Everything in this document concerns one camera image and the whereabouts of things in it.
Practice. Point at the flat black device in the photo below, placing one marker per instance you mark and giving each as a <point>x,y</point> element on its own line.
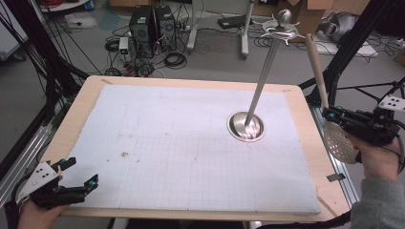
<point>234,21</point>

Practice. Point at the black metal frame post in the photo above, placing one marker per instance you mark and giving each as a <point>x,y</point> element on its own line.
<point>350,54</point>
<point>41,57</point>

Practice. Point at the white foam mat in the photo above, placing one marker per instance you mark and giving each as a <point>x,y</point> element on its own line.
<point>175,127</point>

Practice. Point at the white desk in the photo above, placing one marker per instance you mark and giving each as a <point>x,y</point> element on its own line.
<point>192,31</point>

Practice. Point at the person's left hand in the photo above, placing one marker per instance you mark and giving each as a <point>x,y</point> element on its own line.
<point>38,218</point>

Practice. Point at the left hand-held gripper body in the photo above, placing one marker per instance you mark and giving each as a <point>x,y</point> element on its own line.
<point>41,181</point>

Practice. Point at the black computer tower green sticker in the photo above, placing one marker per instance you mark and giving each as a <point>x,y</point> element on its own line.
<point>142,31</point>

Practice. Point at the person's right hand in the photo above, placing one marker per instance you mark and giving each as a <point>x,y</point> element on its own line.
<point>379,162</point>

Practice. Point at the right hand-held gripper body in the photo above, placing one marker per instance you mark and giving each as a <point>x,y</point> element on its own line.
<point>375,127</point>

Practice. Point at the white power adapter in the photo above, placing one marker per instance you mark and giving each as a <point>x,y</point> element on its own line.
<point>123,45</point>

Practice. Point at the grey helmet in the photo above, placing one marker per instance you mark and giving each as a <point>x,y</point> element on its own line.
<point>339,27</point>

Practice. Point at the large open cardboard box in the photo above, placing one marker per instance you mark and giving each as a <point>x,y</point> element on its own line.
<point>299,9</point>

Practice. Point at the black tape strip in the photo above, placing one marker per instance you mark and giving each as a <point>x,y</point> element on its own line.
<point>336,177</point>

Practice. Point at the aluminium rail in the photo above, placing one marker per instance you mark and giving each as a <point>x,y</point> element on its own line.
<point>334,152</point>
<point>22,165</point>

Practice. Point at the metal utensil stand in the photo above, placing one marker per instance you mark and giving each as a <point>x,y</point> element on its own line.
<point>264,79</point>

